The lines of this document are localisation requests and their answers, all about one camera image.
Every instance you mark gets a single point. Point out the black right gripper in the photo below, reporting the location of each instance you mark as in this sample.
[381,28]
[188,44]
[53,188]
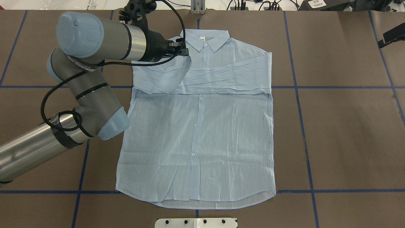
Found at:
[394,34]

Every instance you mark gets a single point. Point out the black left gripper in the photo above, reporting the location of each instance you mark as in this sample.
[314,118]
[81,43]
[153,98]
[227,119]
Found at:
[155,47]

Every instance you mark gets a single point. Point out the light blue button shirt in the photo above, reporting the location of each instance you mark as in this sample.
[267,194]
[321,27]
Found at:
[201,127]

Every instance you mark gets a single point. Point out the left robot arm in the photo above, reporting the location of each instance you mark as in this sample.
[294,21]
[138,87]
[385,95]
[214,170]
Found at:
[86,43]

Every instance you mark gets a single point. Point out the black device with label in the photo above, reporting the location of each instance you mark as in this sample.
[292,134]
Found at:
[325,5]

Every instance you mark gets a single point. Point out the white perforated mounting plate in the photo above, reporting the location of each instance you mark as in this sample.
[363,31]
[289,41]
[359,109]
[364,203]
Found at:
[196,223]

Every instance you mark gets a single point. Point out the aluminium frame post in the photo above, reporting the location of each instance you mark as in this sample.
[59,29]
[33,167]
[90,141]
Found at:
[197,7]

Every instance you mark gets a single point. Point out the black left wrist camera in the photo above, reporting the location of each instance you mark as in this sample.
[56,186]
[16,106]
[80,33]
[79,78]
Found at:
[134,13]

